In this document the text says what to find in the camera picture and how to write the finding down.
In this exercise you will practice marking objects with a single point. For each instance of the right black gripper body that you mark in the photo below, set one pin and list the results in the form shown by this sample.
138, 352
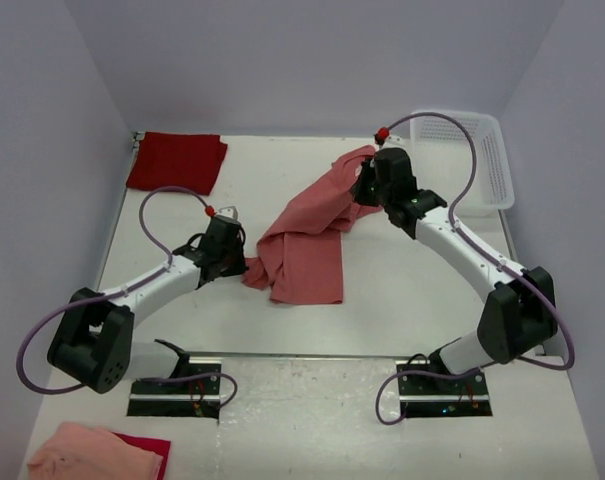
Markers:
368, 190

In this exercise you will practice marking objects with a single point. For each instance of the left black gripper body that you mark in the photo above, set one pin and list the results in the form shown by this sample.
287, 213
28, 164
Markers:
233, 259

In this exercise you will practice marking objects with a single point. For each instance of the salmon pink t shirt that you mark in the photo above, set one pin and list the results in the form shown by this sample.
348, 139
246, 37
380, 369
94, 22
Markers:
299, 258

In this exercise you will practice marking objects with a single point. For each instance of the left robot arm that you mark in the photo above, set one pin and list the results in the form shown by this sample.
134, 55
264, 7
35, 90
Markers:
94, 342

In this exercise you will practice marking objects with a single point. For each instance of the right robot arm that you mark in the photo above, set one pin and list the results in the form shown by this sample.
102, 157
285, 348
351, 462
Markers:
516, 315

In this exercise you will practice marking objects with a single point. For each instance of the white plastic basket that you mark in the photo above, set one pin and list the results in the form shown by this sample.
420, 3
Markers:
446, 158

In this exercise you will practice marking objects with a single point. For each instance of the folded dark red shirt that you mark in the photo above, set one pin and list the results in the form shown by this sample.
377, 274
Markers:
191, 161

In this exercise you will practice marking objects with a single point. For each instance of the folded red shirt front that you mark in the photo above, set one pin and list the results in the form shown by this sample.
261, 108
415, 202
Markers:
159, 447

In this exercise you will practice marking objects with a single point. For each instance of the folded light pink shirt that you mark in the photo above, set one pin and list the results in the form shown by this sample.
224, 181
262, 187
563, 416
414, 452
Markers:
76, 451

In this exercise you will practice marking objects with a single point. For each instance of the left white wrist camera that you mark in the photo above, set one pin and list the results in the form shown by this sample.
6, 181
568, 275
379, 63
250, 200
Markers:
229, 212

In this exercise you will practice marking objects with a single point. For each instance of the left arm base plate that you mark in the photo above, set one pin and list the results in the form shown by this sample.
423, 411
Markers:
196, 399

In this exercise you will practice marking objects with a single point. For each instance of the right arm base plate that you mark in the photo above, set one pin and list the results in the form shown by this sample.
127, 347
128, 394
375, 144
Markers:
425, 397

